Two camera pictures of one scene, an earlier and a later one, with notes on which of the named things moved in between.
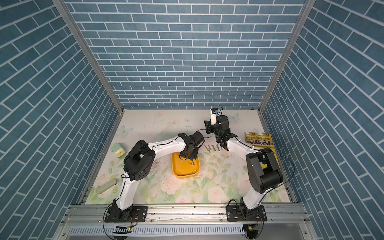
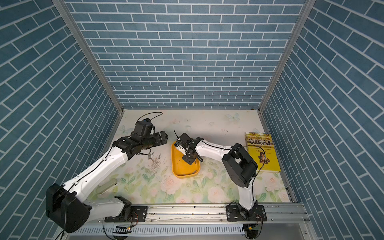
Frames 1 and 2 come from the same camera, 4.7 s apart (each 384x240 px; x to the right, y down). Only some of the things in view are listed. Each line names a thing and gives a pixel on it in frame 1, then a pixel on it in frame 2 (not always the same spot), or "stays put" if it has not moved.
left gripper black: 195,155 → 158,141
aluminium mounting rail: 208,214 stays put
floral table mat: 223,177 stays put
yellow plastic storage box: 188,168 stays put
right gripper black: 208,127 → 188,161
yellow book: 261,140 stays put
